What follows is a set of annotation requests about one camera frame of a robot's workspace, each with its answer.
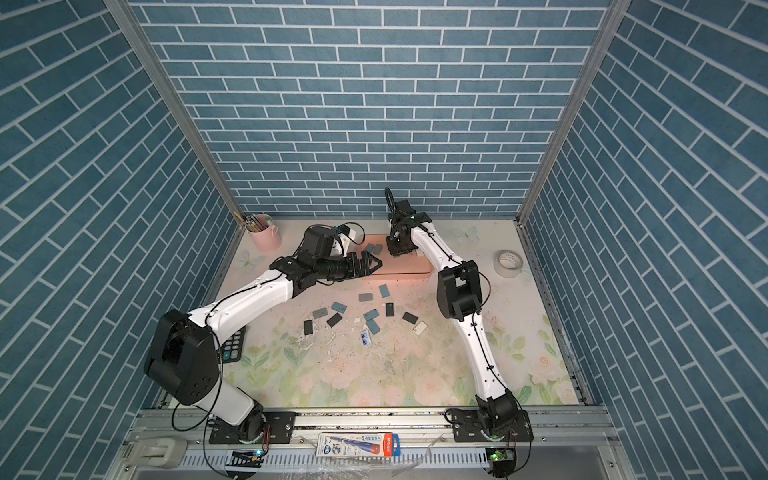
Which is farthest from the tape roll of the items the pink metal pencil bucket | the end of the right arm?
the pink metal pencil bucket

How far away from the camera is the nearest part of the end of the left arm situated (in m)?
0.62

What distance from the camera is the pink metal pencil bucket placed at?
101 cm

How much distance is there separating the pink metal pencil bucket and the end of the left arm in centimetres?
41

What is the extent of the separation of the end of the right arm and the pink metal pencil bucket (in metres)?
0.44

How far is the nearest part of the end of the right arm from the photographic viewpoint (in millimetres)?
820
